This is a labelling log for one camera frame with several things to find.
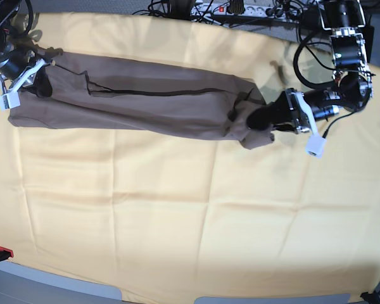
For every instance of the yellow table cloth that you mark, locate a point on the yellow table cloth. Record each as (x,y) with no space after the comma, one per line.
(169,220)

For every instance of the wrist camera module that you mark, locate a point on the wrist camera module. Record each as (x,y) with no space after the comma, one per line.
(315,145)
(9,100)

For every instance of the brown T-shirt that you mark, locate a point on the brown T-shirt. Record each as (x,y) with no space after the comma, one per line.
(100,92)

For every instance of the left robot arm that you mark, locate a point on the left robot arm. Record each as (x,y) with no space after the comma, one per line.
(351,84)

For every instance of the white power strip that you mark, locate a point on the white power strip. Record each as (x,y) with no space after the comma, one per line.
(282,11)

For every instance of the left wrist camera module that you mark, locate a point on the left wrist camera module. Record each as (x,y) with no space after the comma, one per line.
(315,145)

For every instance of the black tripod foot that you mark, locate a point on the black tripod foot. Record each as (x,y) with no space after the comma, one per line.
(371,298)

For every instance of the grey chair back left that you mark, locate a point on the grey chair back left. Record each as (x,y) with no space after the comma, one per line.
(59,281)

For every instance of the black power adapter brick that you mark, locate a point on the black power adapter brick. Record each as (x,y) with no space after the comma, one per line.
(310,19)

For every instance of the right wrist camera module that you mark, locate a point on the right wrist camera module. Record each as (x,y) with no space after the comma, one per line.
(9,100)

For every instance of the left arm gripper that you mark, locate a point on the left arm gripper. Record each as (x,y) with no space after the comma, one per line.
(300,113)

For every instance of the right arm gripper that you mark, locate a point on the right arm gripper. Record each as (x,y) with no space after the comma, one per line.
(15,63)

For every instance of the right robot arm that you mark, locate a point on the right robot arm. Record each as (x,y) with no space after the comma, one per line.
(156,40)

